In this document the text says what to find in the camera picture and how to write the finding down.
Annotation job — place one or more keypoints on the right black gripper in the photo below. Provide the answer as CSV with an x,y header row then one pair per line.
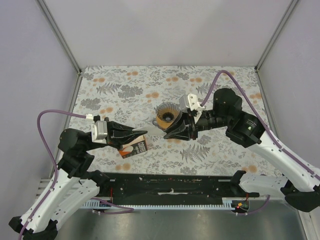
x,y
179,130

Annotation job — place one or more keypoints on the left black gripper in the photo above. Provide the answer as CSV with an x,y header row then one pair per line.
x,y
119,134

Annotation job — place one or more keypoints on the clear ribbed glass dripper cone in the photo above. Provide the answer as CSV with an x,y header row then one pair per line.
x,y
167,112

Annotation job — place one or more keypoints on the orange black coffee filter box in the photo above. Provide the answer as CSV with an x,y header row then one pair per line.
x,y
136,147

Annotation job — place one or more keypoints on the clear glass coffee server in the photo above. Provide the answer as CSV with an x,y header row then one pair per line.
x,y
157,123

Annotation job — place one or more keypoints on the cream paper coffee filter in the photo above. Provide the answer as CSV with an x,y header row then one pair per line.
x,y
151,130

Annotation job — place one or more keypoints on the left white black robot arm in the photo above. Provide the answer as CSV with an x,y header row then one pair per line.
x,y
72,185

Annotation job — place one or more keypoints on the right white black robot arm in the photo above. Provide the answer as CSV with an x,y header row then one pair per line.
x,y
299,183

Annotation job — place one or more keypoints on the floral patterned table mat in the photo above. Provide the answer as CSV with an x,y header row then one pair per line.
x,y
130,95

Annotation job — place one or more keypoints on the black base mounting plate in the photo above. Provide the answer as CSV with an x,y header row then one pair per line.
x,y
125,185

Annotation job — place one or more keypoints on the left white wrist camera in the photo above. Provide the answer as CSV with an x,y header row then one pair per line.
x,y
99,130

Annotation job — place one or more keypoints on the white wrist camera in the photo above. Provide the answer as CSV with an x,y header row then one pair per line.
x,y
99,130
190,101

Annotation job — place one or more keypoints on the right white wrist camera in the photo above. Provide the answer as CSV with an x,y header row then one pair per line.
x,y
190,101

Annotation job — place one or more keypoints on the white slotted cable duct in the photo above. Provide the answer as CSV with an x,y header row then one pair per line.
x,y
227,204

